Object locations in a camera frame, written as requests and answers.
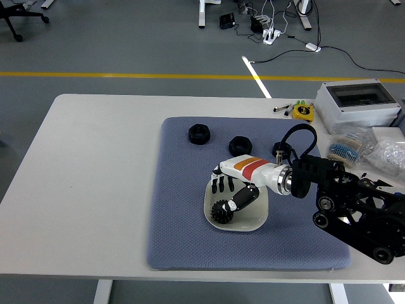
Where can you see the green-capped markers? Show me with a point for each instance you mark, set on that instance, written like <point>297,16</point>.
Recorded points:
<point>300,102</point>

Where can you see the silver utility knife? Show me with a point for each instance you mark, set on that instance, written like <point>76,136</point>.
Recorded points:
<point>280,108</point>

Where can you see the white table leg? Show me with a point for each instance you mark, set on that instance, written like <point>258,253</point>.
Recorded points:
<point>102,293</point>
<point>338,294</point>

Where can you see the white flat box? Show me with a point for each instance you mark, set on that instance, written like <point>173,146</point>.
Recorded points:
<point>392,131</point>

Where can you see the small black hexagonal nut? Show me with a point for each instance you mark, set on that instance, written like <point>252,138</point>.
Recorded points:
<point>275,150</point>

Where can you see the yellow tape measure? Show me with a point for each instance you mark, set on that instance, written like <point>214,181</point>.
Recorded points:
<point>302,111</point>

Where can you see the white desk leg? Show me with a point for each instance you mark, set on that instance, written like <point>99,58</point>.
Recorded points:
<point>303,16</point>
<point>203,14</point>

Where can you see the black office chair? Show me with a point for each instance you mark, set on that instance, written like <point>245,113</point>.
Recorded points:
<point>9,16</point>

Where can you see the grey electrical enclosure box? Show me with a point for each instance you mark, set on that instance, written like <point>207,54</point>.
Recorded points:
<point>326,104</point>

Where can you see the black electronics box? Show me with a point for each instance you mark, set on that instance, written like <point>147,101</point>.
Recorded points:
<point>226,21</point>

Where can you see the white power strip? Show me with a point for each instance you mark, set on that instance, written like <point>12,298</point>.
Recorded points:
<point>270,36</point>

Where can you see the large black threaded nut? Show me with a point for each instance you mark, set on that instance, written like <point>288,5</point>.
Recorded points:
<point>191,138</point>

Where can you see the small black silver tool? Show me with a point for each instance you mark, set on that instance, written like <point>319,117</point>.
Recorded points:
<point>288,111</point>

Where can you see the blue-grey textured mat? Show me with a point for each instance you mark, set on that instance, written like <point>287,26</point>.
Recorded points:
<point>177,221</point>

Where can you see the large black gear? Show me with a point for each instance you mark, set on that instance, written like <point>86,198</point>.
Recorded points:
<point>218,217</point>

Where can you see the white small adapter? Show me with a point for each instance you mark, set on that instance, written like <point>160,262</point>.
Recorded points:
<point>312,47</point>

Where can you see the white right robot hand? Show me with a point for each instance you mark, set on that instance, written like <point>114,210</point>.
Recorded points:
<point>250,171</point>

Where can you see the black power adapter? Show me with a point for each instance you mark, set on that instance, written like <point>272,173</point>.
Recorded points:
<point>256,24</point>

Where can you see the clear bag of parts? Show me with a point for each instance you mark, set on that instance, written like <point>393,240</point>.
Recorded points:
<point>387,156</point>

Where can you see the white square dish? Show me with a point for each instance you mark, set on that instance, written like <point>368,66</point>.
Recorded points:
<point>250,218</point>

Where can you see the bag of blue resistors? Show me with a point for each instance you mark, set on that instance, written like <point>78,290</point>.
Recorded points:
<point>345,150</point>

